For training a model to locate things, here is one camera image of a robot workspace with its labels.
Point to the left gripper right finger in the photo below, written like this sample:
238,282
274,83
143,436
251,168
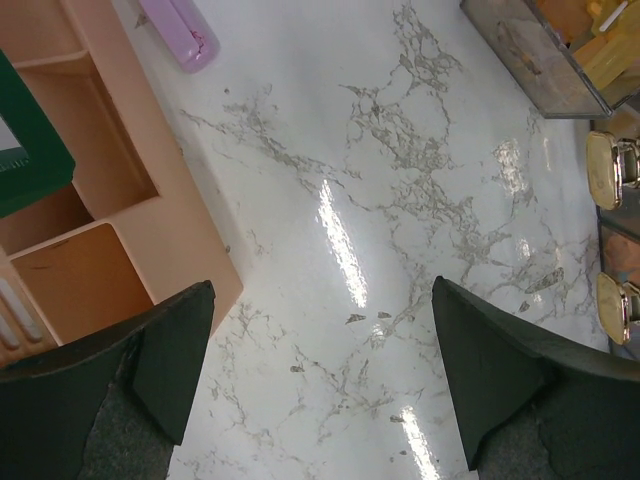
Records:
529,403

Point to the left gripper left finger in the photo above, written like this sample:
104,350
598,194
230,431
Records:
113,404

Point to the clear four-compartment candy box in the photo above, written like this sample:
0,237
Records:
580,60

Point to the peach plastic file rack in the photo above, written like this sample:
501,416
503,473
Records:
131,229

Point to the purple highlighter pen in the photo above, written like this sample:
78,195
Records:
185,32

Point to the green ring binder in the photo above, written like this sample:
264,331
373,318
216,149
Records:
35,162

